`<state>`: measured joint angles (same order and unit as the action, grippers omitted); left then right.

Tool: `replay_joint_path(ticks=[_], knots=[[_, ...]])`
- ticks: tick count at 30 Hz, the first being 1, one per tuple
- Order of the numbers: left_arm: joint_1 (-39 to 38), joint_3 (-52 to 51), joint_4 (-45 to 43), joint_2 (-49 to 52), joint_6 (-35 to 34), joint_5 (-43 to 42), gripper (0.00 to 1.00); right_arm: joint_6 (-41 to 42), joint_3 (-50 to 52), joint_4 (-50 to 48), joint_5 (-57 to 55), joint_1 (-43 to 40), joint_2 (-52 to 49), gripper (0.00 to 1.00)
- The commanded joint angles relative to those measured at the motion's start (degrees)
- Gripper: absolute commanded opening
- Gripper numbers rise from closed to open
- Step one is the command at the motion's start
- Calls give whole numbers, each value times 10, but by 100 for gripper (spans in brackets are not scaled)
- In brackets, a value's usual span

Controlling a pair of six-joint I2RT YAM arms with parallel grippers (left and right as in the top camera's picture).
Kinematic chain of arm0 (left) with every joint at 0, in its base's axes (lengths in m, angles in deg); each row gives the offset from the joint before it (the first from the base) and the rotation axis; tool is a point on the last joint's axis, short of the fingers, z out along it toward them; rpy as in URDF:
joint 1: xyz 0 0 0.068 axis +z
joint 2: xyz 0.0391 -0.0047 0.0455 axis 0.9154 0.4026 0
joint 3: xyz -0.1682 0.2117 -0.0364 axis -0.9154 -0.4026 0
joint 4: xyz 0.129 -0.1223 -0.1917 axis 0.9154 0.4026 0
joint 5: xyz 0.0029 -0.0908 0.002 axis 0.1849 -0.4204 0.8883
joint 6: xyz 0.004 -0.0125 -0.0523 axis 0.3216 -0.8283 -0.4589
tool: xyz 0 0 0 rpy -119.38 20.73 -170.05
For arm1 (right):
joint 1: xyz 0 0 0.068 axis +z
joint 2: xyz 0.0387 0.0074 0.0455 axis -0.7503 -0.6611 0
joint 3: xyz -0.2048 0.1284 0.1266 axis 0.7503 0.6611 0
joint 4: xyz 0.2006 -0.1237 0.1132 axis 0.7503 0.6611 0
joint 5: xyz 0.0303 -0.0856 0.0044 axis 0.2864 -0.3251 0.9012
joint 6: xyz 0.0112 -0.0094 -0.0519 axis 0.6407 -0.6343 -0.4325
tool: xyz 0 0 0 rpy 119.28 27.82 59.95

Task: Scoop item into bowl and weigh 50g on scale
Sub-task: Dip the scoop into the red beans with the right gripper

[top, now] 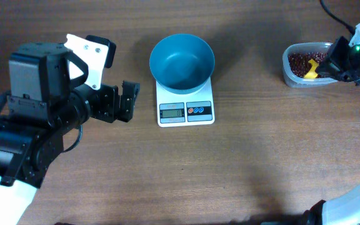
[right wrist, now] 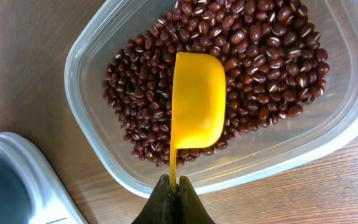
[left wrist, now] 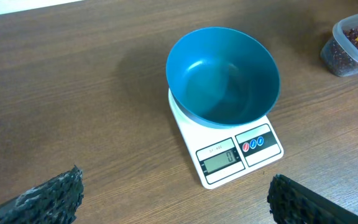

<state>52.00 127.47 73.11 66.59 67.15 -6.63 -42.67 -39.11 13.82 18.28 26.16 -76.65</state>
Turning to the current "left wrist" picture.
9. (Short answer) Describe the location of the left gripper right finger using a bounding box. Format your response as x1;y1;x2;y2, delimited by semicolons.
267;174;358;224

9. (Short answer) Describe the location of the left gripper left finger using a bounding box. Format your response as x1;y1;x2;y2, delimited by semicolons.
0;166;84;224

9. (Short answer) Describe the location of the white digital kitchen scale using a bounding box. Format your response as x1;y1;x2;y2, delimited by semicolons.
168;91;284;189

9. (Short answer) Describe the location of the blue plastic bowl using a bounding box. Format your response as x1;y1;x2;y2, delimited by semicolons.
165;27;281;126

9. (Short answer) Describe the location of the clear plastic container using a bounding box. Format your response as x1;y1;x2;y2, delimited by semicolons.
333;14;358;60

